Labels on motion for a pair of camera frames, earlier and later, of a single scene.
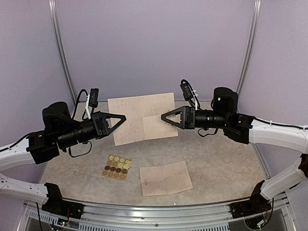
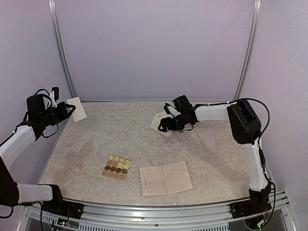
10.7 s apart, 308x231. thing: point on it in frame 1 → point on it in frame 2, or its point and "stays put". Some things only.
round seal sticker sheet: (116, 167) stays put
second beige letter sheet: (160, 180) stays put
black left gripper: (100, 125) → (64, 115)
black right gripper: (184, 110) → (164, 122)
